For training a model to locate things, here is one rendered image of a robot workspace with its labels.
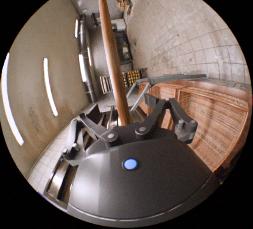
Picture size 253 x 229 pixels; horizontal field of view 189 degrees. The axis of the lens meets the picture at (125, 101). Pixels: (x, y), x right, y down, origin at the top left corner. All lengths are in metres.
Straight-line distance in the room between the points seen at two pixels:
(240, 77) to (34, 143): 2.66
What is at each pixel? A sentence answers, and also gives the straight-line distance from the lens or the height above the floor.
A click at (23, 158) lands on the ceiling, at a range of 1.48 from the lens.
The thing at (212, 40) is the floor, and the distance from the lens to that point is 1.30.
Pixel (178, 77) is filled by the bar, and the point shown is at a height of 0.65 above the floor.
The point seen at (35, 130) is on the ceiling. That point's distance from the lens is 1.53.
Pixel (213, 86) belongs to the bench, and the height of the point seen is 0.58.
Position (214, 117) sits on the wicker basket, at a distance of 0.70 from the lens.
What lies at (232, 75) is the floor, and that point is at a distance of 1.20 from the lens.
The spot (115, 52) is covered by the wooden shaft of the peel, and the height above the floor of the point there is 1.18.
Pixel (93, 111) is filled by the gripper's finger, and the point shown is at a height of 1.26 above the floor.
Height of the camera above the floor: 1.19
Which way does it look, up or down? 3 degrees down
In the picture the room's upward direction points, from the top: 103 degrees counter-clockwise
